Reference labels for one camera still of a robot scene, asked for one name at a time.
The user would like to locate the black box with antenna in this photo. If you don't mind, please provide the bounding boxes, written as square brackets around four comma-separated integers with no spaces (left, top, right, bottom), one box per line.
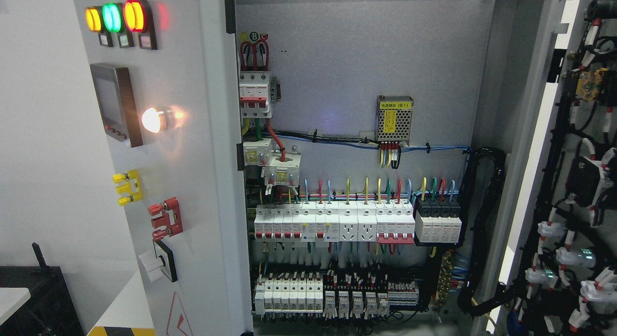
[0,243,84,336]

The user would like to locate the grey cabinet door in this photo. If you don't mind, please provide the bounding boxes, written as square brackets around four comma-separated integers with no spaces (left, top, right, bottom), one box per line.
[74,0,253,336]
[472,0,616,336]

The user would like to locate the black cable loom right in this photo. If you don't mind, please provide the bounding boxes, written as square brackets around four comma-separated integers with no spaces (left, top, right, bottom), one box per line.
[456,148,508,316]

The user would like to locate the white glowing indicator lamp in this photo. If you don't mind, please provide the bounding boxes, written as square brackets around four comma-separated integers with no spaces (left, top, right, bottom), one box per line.
[141,107,185,134]

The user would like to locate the green indicator lamp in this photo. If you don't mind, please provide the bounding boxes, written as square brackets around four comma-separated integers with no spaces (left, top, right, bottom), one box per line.
[102,2,134,48]

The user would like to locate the yellow indicator lamp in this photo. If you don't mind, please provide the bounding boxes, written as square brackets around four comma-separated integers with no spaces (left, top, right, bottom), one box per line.
[84,6,114,47]

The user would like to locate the white current transformers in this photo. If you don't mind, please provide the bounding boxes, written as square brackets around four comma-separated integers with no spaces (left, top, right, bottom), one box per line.
[242,138,301,188]

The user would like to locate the red indicator lamp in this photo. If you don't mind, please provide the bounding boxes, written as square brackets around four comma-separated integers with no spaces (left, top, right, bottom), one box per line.
[123,0,158,50]

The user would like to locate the red high voltage warning sticker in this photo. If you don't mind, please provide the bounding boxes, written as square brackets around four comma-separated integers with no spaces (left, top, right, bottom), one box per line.
[166,292,193,336]

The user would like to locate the black white surge protector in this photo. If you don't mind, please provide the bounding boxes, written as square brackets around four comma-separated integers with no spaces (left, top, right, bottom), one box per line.
[415,199,462,244]

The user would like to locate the metal mesh power supply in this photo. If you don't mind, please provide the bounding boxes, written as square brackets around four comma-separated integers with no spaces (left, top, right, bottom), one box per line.
[375,95,414,144]

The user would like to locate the red main circuit breaker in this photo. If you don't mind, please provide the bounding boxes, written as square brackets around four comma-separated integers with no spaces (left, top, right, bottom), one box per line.
[239,71,275,119]

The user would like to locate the red terminal post block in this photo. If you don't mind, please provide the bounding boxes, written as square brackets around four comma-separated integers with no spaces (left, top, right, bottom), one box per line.
[148,197,183,241]

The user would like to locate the white socket breaker row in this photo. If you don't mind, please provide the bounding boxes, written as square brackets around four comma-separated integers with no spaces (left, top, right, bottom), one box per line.
[254,200,415,247]

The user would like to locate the black digital power meter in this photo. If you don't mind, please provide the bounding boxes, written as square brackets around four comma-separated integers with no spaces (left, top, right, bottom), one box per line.
[90,63,143,148]

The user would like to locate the white rotary selector switch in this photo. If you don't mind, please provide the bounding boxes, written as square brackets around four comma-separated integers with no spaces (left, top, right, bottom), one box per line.
[138,240,178,282]

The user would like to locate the yellow terminal post block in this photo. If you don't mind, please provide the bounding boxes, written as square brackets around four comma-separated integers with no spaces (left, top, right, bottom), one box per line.
[112,169,143,206]

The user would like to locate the lower relay terminal row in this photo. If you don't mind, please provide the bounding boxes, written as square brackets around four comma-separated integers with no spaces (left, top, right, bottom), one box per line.
[253,263,423,322]

